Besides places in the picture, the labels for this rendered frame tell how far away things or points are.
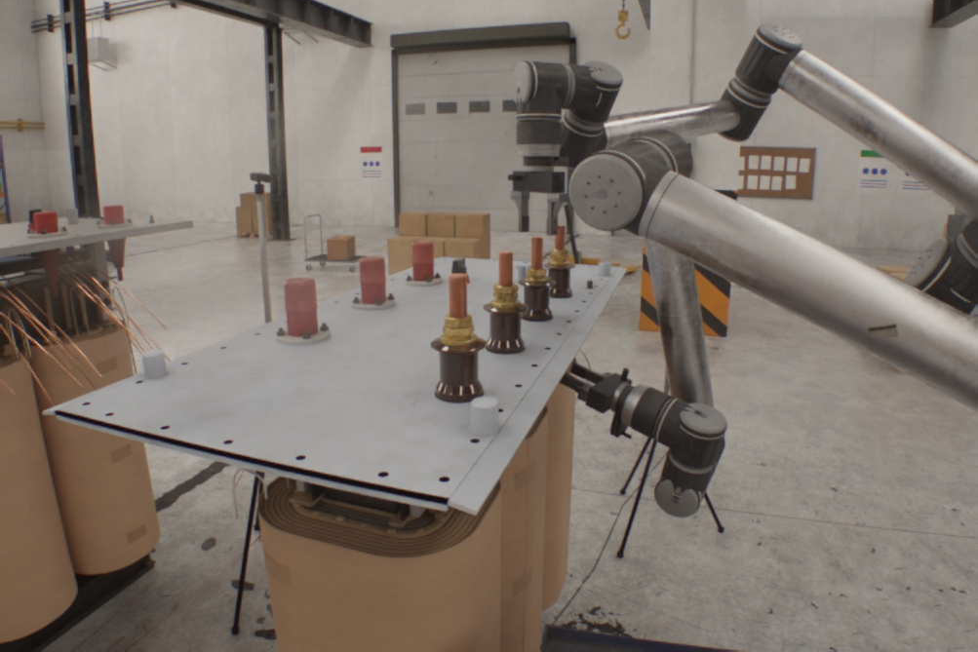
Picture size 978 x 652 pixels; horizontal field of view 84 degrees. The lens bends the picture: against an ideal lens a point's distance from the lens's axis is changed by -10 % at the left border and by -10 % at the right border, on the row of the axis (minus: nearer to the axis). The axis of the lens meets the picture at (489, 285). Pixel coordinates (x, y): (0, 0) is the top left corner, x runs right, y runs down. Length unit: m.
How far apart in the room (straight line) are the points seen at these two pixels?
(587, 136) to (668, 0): 4.98
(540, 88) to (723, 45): 5.05
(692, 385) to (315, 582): 0.93
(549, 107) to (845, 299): 0.76
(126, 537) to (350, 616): 1.65
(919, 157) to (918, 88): 13.45
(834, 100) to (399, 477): 1.64
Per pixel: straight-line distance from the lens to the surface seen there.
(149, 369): 1.25
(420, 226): 8.25
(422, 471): 0.81
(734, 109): 2.10
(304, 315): 1.37
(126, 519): 2.77
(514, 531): 1.64
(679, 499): 1.47
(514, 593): 1.76
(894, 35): 15.42
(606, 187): 1.11
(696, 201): 1.11
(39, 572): 2.59
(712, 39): 6.42
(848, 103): 2.00
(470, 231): 8.02
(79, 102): 10.86
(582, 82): 1.49
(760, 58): 2.06
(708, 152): 6.31
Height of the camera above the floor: 1.75
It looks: 12 degrees down
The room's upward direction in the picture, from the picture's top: straight up
